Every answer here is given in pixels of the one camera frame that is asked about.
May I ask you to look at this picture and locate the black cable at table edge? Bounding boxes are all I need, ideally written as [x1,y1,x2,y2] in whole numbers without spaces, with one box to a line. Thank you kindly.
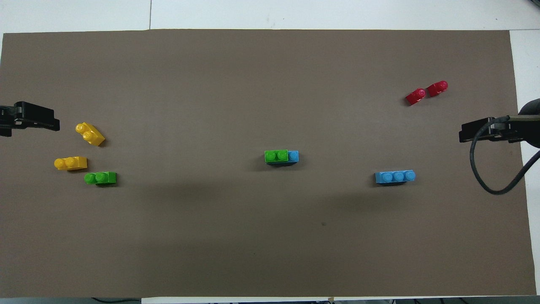
[91,297,142,304]

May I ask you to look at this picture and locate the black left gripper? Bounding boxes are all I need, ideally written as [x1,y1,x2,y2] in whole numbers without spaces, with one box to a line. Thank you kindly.
[0,101,60,131]

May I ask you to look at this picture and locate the red one-stud block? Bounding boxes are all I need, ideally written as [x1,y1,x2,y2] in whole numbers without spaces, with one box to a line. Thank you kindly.
[427,81,448,98]
[405,88,427,106]

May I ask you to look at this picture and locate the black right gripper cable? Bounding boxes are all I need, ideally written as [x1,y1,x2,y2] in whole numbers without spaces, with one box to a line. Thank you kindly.
[470,116,540,195]

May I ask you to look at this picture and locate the brown table mat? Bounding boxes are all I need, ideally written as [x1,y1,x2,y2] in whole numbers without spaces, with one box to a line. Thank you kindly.
[0,29,537,298]

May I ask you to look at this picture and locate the yellow two-stud block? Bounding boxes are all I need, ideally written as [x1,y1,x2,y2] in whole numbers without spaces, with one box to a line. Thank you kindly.
[54,156,88,171]
[75,122,105,147]

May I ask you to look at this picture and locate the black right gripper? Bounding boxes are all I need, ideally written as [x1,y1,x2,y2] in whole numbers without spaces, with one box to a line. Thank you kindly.
[459,116,524,143]

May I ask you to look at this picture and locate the blue three-stud block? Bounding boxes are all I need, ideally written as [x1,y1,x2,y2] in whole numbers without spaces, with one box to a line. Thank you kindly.
[270,150,299,166]
[375,170,416,185]

